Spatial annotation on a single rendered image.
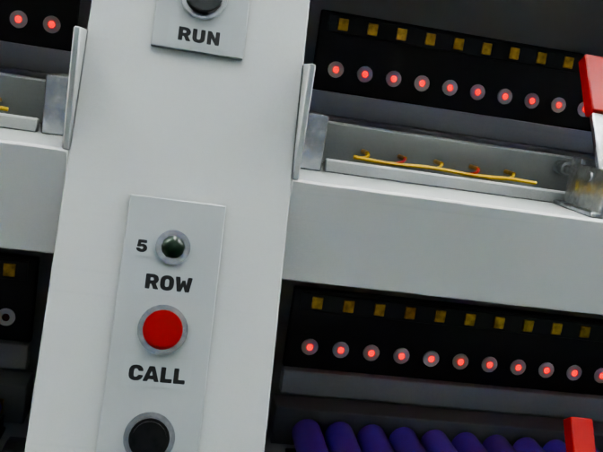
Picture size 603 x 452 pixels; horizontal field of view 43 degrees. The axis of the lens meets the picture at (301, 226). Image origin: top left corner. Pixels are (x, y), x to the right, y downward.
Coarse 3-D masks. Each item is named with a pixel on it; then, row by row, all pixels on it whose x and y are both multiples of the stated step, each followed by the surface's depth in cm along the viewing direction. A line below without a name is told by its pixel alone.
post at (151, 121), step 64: (128, 0) 33; (256, 0) 34; (128, 64) 32; (192, 64) 33; (256, 64) 33; (128, 128) 32; (192, 128) 33; (256, 128) 33; (64, 192) 31; (128, 192) 32; (192, 192) 32; (256, 192) 33; (64, 256) 31; (256, 256) 32; (64, 320) 31; (256, 320) 32; (64, 384) 30; (256, 384) 32; (64, 448) 30; (256, 448) 31
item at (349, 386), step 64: (320, 320) 49; (384, 320) 49; (448, 320) 50; (512, 320) 50; (576, 320) 51; (320, 384) 49; (384, 384) 50; (448, 384) 50; (512, 384) 52; (576, 384) 52; (320, 448) 43; (384, 448) 44; (448, 448) 45; (512, 448) 47; (576, 448) 37
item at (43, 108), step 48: (0, 0) 48; (48, 0) 49; (0, 48) 48; (48, 48) 49; (0, 96) 38; (48, 96) 36; (0, 144) 31; (48, 144) 32; (0, 192) 31; (48, 192) 32; (0, 240) 32; (48, 240) 32
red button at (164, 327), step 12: (156, 312) 31; (168, 312) 31; (144, 324) 31; (156, 324) 31; (168, 324) 31; (180, 324) 31; (144, 336) 31; (156, 336) 31; (168, 336) 31; (180, 336) 31; (156, 348) 31; (168, 348) 31
